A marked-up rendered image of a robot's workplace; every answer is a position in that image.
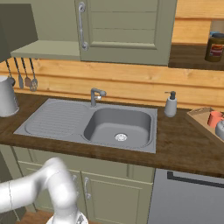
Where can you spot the open olive wall cabinet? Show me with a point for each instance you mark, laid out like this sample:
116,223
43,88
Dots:
49,49

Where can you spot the grey kettle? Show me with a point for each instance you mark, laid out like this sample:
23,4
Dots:
220,129

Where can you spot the grey steel sink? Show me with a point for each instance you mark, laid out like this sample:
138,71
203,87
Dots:
58,119

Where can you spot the orange mug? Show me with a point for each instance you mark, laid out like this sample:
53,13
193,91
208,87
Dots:
214,118

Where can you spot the olive wall cabinet door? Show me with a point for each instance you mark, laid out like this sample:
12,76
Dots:
128,29

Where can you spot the hanging brown turner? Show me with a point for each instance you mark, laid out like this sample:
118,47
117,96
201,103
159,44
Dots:
27,81

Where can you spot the dark wooden shelf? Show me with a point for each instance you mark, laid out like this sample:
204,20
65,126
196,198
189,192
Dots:
186,57

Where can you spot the grey sink tap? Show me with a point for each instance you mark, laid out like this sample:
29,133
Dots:
93,97

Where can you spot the olive panel under sink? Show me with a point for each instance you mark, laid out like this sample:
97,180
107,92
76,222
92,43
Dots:
87,163

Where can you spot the wooden tray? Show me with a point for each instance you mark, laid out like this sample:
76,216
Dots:
199,118

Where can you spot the grey soap dispenser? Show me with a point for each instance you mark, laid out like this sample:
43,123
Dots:
170,106

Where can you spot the olive base cabinet door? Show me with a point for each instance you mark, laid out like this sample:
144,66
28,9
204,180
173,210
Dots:
116,201
29,172

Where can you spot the grey metal jug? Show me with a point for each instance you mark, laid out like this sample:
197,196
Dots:
7,99

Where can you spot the grey dishwasher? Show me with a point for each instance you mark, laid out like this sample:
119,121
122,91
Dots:
183,204

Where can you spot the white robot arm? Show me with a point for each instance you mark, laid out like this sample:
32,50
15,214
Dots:
55,186

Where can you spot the open olive cabinet door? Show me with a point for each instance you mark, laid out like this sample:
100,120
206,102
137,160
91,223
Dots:
16,29

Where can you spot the dark jar with label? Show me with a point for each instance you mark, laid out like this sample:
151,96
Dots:
215,48

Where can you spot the hanging grey ladle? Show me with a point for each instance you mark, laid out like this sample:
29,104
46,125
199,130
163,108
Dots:
10,79

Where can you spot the hanging slotted spoon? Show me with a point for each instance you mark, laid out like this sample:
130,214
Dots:
33,84

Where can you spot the hanging grey spatula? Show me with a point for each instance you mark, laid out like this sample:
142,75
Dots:
20,81

